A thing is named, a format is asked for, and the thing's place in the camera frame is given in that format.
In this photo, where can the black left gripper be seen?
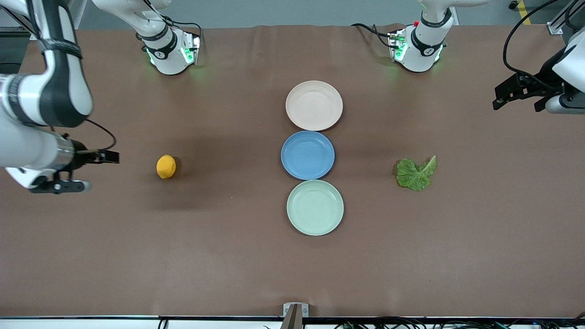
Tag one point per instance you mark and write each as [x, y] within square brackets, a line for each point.
[545, 74]

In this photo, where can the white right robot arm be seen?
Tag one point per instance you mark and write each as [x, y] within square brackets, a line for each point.
[59, 82]

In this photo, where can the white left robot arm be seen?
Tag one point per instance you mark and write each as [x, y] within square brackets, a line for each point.
[422, 50]

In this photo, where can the grey metal bracket plate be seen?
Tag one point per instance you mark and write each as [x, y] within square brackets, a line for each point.
[305, 310]

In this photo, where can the yellow lemon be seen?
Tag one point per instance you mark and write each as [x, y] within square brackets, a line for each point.
[166, 167]

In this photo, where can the pale green round plate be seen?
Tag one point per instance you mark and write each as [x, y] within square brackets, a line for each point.
[315, 208]

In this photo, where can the grey camera mount pole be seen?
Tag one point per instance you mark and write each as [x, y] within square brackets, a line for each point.
[292, 320]

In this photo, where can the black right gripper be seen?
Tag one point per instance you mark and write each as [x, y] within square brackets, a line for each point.
[81, 155]

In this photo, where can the green lettuce leaf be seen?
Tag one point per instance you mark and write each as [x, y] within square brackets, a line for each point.
[413, 176]

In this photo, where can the brown table cover sheet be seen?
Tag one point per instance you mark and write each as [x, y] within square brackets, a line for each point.
[228, 228]

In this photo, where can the beige pink round plate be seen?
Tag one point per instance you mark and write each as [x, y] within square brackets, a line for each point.
[314, 106]

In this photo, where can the blue round plate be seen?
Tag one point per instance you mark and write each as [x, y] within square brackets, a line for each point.
[307, 155]

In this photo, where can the yellow floor tape strip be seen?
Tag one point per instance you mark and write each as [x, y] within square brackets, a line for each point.
[524, 13]

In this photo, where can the aluminium frame profile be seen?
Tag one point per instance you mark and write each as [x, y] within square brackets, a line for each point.
[23, 19]
[555, 29]

